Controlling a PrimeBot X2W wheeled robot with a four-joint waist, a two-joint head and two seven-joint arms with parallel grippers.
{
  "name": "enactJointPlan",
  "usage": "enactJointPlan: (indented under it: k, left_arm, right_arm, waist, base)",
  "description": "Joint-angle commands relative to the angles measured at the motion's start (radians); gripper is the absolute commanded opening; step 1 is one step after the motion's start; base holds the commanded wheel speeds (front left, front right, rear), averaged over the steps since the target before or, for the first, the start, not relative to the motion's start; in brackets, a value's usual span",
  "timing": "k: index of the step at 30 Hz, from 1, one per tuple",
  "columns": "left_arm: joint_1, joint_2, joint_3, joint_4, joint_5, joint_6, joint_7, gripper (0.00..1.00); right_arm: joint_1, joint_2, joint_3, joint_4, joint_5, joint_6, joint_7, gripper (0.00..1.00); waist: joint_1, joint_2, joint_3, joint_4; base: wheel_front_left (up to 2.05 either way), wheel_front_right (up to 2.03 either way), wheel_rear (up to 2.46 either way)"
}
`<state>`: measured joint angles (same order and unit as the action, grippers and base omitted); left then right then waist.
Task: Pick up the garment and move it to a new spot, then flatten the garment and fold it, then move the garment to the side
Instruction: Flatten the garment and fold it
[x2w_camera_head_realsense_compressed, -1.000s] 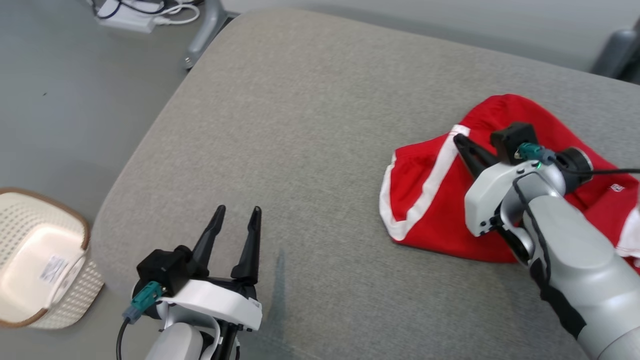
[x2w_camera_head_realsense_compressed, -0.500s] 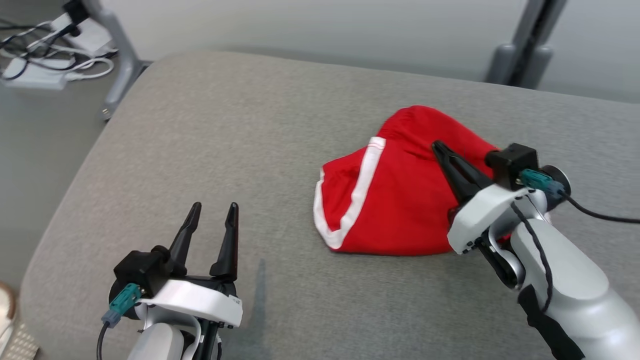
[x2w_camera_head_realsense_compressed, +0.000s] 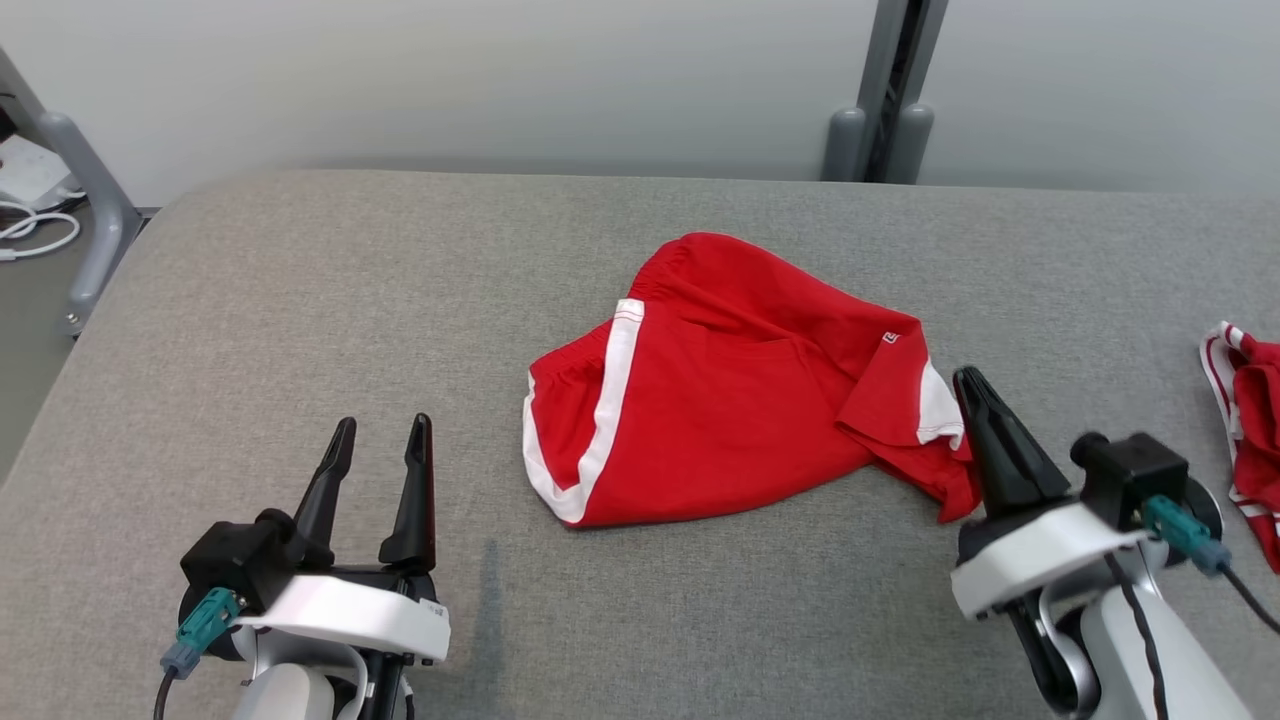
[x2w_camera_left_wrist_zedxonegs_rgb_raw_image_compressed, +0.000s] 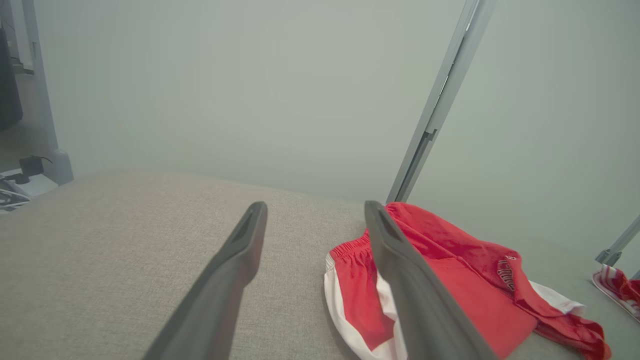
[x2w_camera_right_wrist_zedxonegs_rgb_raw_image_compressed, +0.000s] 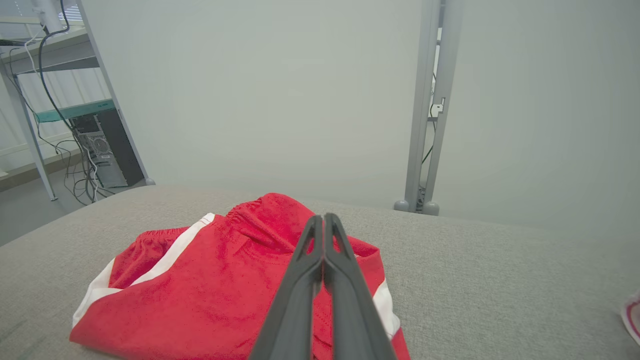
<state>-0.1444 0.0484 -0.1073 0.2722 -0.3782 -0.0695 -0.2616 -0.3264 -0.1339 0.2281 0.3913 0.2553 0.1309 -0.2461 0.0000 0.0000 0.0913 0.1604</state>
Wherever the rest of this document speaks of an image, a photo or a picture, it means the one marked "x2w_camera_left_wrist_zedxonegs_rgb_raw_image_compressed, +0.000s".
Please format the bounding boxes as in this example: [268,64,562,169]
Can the grey metal slanted post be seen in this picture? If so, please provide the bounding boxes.
[594,215,640,267]

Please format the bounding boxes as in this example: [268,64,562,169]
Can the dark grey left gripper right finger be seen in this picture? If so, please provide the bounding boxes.
[364,200,499,360]

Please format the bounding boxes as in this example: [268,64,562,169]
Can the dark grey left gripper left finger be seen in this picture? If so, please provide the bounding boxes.
[142,201,269,360]

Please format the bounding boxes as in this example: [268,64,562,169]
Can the red white shorts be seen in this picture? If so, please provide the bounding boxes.
[323,201,613,360]

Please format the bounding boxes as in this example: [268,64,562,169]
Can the black power adapter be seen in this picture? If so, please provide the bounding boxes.
[19,155,53,185]

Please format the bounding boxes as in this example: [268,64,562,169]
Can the grey metal partition leg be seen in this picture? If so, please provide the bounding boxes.
[20,0,75,186]

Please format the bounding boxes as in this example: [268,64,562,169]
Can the red basketball jersey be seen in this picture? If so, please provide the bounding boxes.
[591,264,640,323]

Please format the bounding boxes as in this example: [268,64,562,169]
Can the white cable bundle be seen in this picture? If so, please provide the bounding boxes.
[0,175,33,212]

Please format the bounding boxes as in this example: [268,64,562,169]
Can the grey metal partition post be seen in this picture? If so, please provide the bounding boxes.
[385,0,498,204]

